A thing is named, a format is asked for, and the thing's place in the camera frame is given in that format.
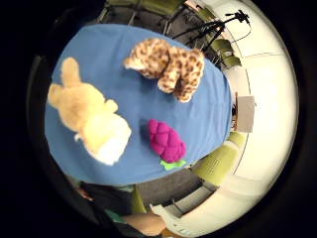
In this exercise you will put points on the beige rabbit soft toy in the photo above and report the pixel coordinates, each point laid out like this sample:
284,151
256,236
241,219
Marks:
89,115

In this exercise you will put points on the green chair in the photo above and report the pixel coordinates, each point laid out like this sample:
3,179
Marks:
158,6
226,51
138,201
218,163

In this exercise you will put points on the spotted leopard soft toy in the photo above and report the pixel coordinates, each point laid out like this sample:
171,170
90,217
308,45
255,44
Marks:
171,64

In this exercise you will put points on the grey cardboard board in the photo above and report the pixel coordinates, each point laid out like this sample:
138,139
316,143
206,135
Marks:
245,114

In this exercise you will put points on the blue tablecloth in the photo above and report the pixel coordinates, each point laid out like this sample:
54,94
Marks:
138,99

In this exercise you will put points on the the person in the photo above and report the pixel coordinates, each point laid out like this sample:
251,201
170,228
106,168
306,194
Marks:
105,201

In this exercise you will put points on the black camera tripod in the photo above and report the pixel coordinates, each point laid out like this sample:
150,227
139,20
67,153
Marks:
214,26

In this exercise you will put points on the magenta grape soft toy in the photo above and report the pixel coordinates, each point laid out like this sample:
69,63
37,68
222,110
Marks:
165,140

